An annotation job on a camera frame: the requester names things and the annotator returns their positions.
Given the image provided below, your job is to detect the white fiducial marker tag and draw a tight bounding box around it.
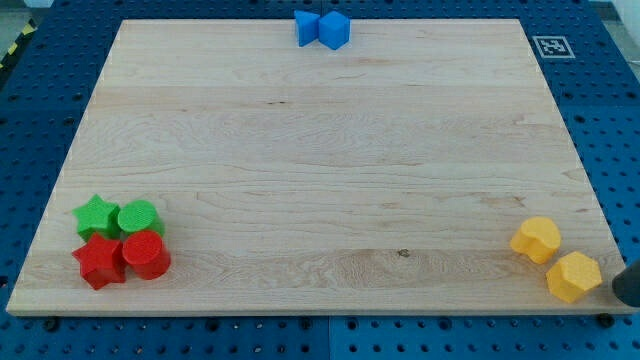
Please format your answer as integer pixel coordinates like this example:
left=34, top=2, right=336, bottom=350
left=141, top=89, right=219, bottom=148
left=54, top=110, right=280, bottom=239
left=532, top=35, right=575, bottom=59

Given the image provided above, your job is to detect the green cylinder block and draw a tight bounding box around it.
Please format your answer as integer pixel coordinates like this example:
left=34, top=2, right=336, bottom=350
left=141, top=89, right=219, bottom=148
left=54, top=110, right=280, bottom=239
left=117, top=199, right=165, bottom=236

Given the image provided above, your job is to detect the green star block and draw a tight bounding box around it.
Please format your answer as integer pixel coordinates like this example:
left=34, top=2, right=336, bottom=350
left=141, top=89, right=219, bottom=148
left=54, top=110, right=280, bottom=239
left=72, top=194, right=121, bottom=242

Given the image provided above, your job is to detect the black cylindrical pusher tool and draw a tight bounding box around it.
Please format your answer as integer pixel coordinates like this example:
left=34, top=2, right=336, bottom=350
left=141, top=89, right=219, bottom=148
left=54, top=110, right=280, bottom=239
left=612, top=260, right=639, bottom=307

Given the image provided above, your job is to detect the red star block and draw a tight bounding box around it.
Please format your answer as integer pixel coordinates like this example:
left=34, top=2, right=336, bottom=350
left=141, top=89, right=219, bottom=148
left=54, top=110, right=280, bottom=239
left=72, top=232, right=127, bottom=290

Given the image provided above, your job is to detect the yellow heart block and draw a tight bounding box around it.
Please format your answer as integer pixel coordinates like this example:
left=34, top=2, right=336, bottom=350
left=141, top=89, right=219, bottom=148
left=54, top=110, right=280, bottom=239
left=509, top=216, right=562, bottom=264

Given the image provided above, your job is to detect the blue cube block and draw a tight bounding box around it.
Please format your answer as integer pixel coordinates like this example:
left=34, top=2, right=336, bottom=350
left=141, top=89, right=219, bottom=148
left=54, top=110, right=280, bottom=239
left=318, top=11, right=351, bottom=50

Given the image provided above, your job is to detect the wooden board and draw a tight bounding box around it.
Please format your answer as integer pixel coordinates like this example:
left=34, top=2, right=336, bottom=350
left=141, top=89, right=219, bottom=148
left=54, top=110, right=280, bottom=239
left=7, top=19, right=627, bottom=317

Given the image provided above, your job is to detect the yellow hexagon block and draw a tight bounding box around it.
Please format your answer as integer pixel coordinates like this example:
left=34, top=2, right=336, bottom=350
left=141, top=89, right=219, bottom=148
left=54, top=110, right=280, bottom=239
left=545, top=251, right=603, bottom=303

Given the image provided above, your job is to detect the red cylinder block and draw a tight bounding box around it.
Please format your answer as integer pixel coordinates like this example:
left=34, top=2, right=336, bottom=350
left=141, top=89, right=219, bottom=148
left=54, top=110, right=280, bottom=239
left=122, top=230, right=171, bottom=280

